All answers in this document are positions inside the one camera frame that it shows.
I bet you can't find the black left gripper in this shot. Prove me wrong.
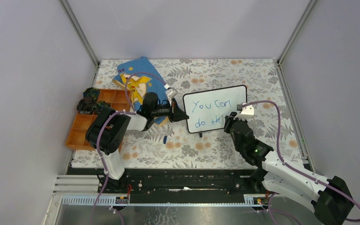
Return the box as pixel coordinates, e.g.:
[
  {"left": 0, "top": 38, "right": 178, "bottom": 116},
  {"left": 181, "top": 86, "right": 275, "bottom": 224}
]
[{"left": 151, "top": 98, "right": 189, "bottom": 123}]

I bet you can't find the white whiteboard black frame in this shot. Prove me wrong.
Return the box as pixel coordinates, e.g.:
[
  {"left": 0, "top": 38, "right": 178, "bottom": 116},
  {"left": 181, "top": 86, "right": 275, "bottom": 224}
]
[{"left": 182, "top": 85, "right": 247, "bottom": 134}]

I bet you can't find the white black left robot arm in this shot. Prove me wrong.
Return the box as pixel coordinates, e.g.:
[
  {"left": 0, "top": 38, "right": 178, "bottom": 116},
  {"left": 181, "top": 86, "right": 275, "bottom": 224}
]
[{"left": 85, "top": 92, "right": 189, "bottom": 193}]

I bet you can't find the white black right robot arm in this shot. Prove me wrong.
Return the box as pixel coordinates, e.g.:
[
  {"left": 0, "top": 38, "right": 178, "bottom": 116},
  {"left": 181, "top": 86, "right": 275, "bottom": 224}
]
[{"left": 223, "top": 112, "right": 356, "bottom": 225}]

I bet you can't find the blue Pikachu cloth bag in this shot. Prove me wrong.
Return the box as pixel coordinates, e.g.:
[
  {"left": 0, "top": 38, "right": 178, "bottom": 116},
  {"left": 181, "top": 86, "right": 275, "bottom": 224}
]
[{"left": 114, "top": 57, "right": 170, "bottom": 131}]

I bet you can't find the orange wooden compartment tray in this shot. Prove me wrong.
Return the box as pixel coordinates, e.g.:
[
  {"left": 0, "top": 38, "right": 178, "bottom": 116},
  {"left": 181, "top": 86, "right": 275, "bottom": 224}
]
[{"left": 66, "top": 89, "right": 131, "bottom": 151}]

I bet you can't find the dark patterned cloth roll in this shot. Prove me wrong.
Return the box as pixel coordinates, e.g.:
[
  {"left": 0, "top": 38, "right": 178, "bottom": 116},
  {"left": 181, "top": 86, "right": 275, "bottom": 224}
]
[
  {"left": 76, "top": 97, "right": 95, "bottom": 115},
  {"left": 82, "top": 87, "right": 100, "bottom": 101},
  {"left": 94, "top": 101, "right": 110, "bottom": 115}
]

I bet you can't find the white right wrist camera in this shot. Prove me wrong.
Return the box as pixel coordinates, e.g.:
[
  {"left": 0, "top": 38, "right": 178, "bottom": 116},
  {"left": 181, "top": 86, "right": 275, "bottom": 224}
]
[{"left": 235, "top": 104, "right": 255, "bottom": 120}]

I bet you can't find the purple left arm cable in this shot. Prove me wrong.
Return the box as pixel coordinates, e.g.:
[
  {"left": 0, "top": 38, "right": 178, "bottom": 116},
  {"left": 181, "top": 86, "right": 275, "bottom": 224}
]
[{"left": 88, "top": 72, "right": 168, "bottom": 225}]

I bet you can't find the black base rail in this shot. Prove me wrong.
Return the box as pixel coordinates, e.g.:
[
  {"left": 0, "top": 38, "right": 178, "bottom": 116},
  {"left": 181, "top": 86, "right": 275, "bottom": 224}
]
[{"left": 97, "top": 167, "right": 282, "bottom": 195}]

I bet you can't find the aluminium frame post right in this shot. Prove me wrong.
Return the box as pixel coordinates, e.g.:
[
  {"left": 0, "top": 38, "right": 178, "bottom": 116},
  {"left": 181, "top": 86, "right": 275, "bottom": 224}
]
[{"left": 277, "top": 0, "right": 317, "bottom": 67}]

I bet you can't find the aluminium frame post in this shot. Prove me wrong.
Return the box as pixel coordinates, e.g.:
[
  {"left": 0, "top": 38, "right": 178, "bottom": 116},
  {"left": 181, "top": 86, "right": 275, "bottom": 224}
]
[
  {"left": 59, "top": 0, "right": 101, "bottom": 68},
  {"left": 277, "top": 0, "right": 317, "bottom": 67}
]

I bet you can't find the aluminium frame post left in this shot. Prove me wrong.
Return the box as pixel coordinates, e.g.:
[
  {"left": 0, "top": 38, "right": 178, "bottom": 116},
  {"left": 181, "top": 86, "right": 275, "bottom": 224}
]
[{"left": 59, "top": 0, "right": 101, "bottom": 68}]

